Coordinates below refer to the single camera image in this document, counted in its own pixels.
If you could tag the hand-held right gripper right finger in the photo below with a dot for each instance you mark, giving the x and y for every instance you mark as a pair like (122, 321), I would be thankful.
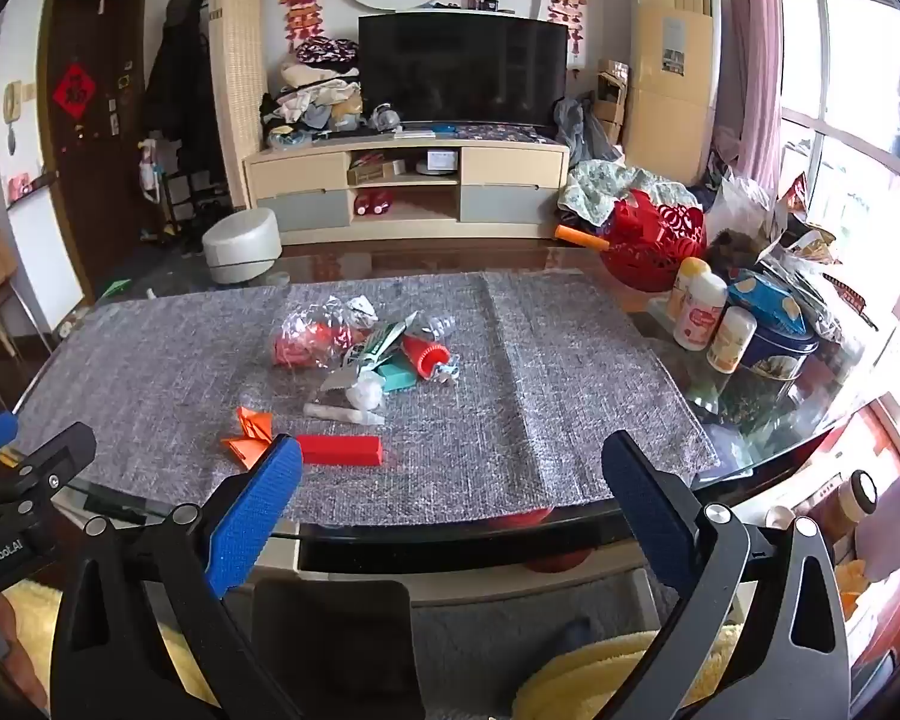
(641, 502)

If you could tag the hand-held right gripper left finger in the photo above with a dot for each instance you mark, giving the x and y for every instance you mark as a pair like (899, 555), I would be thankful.
(259, 510)

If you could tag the silver blister pack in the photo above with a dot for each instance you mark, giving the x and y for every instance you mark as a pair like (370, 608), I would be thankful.
(360, 356)

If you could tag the orange folded paper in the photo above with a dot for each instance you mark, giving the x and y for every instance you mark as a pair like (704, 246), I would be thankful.
(247, 439)

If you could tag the red rectangular box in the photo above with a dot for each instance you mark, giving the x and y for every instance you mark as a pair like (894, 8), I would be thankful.
(341, 450)

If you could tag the white plastic tube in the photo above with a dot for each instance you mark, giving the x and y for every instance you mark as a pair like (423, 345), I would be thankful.
(337, 413)

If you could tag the grey woven table mat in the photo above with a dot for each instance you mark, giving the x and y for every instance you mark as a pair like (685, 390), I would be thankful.
(570, 390)

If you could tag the dark grey chair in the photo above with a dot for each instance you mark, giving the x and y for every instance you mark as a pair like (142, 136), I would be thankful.
(330, 637)

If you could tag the white crumpled tissue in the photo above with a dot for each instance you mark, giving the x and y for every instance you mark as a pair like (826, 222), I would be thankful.
(365, 394)

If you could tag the red wrapper in clear bag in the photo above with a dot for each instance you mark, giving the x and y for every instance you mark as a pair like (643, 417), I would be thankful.
(304, 345)

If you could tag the yellow fluffy cushion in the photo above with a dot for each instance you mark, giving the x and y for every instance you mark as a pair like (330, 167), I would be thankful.
(592, 671)

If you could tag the white cabinet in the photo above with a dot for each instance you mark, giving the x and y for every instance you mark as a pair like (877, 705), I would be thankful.
(41, 262)

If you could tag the white bottle yellow label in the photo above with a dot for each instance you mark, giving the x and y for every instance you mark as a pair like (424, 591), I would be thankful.
(729, 341)

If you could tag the green foam block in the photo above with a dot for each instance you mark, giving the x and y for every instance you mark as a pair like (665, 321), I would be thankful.
(397, 375)

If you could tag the white bottle red label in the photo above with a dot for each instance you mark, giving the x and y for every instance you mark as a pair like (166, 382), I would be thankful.
(699, 315)

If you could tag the blue round tin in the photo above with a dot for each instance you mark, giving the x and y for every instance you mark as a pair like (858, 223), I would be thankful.
(784, 360)

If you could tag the brown lidded jar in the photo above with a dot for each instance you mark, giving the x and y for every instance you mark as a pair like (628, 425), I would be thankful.
(855, 499)

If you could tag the white bottle yellow cap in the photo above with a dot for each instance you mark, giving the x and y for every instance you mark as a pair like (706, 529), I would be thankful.
(686, 289)

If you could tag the red ribbed plastic cup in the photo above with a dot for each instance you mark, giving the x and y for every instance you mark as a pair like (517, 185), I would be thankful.
(424, 356)

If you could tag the blue snack packet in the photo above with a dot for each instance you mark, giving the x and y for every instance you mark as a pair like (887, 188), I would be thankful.
(769, 300)

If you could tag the red openwork basket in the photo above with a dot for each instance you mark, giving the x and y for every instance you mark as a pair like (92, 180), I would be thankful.
(649, 255)

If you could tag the lilac plastic bag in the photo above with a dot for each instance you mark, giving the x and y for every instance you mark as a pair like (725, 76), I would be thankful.
(896, 525)

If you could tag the clear plastic bottle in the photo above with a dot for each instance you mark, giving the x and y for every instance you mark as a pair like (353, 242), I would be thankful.
(435, 324)

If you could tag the white round stool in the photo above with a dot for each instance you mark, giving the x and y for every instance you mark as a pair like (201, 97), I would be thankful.
(241, 247)

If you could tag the brown wooden door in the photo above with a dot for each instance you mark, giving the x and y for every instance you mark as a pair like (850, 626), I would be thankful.
(90, 187)

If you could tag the brown fuzzy item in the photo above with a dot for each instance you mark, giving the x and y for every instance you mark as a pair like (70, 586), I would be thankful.
(736, 249)

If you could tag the orange stick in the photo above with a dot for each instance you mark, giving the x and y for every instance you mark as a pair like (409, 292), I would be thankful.
(581, 238)

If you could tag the small shelf trolley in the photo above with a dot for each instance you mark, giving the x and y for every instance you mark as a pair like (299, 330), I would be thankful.
(176, 187)

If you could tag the pile of plastic bags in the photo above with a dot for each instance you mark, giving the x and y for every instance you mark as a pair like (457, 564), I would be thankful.
(802, 240)

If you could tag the floral cloth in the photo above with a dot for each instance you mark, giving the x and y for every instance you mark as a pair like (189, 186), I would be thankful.
(600, 180)

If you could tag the beige television cabinet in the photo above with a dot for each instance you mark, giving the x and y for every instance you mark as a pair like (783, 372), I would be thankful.
(307, 180)

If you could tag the red diamond door decoration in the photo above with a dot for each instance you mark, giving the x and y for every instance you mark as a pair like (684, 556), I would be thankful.
(73, 91)

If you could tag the grey plastic bag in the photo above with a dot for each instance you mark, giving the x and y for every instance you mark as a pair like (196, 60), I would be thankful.
(581, 127)

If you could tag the dark hanging coats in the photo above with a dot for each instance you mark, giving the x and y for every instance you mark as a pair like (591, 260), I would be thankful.
(176, 90)

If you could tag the cardboard boxes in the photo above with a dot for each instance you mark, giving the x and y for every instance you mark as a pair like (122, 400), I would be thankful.
(611, 97)

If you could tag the pile of clothes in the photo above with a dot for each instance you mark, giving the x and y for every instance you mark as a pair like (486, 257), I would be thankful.
(315, 97)

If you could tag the beige wicker folding screen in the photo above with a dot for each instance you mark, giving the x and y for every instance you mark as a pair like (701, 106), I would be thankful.
(236, 75)

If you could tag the window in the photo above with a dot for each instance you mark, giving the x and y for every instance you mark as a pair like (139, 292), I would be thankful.
(855, 127)

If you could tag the pink curtain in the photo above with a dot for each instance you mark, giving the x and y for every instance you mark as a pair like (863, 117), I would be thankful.
(750, 52)

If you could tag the black flat television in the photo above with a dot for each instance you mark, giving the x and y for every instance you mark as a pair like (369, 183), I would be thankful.
(461, 67)

